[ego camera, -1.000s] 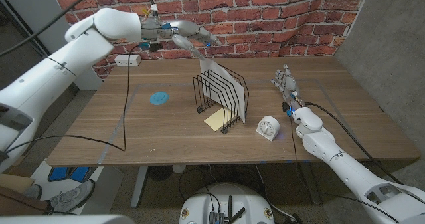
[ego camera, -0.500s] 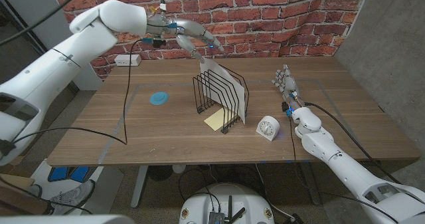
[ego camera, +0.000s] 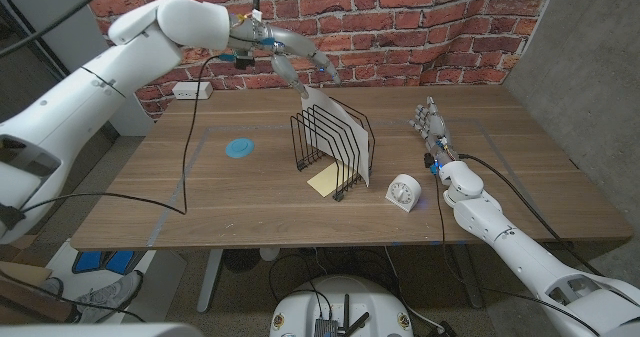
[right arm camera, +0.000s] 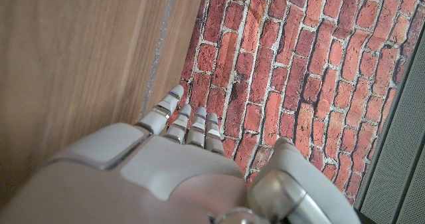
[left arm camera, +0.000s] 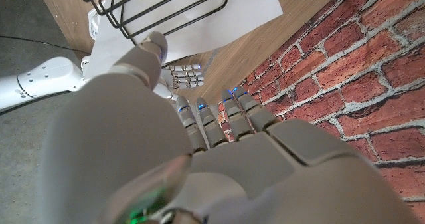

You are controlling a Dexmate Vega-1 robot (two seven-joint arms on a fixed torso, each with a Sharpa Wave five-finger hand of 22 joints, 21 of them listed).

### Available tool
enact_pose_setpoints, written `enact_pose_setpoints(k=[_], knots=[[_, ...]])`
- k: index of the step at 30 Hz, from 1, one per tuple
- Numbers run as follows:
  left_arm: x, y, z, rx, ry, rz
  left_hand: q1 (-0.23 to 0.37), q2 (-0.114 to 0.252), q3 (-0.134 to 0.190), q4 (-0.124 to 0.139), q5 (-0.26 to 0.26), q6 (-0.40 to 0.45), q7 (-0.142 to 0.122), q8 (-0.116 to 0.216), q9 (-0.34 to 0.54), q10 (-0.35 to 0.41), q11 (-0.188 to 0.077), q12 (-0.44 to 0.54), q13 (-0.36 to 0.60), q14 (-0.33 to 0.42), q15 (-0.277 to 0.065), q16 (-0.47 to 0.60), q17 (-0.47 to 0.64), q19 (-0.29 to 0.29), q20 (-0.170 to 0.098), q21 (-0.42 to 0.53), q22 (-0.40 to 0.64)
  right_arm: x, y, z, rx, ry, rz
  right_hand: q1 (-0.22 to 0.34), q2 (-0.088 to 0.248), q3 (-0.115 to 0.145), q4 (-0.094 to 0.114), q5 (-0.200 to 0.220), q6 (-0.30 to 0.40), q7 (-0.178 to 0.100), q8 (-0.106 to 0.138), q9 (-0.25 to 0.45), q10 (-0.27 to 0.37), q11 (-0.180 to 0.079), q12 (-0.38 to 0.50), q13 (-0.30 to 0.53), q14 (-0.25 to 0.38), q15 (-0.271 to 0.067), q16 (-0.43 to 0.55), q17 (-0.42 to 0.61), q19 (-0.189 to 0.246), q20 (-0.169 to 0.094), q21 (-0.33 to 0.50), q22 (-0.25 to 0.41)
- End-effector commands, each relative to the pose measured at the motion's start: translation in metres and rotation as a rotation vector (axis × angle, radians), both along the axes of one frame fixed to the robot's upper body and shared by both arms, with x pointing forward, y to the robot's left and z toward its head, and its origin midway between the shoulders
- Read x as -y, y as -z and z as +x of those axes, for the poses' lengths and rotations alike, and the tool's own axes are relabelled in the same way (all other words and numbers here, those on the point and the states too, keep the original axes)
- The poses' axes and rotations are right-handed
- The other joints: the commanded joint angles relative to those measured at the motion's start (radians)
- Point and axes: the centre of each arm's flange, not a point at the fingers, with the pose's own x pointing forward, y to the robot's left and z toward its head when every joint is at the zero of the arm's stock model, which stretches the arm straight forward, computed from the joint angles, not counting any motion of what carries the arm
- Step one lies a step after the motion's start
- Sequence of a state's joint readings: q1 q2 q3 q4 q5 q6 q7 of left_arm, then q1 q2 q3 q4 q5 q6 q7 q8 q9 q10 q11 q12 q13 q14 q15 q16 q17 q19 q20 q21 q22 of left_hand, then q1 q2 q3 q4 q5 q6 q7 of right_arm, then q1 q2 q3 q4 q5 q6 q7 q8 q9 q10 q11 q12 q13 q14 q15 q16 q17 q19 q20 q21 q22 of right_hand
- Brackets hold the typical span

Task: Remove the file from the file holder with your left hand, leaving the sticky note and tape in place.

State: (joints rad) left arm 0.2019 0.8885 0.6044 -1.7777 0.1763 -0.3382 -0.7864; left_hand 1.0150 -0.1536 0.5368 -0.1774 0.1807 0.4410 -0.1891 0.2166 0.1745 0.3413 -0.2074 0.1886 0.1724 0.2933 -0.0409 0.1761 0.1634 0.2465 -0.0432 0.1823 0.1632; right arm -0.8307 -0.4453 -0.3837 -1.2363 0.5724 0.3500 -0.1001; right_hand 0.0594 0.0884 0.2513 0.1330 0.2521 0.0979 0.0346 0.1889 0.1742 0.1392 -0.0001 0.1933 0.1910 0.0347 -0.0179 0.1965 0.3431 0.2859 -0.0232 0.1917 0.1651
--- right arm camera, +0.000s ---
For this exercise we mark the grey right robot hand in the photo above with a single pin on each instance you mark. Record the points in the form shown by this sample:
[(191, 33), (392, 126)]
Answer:
[(149, 177)]

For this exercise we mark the grey perforated panel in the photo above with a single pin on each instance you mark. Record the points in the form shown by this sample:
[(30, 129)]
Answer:
[(398, 151)]

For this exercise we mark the red brick print backdrop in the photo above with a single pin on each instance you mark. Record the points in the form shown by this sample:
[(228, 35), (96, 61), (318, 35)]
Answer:
[(299, 67)]

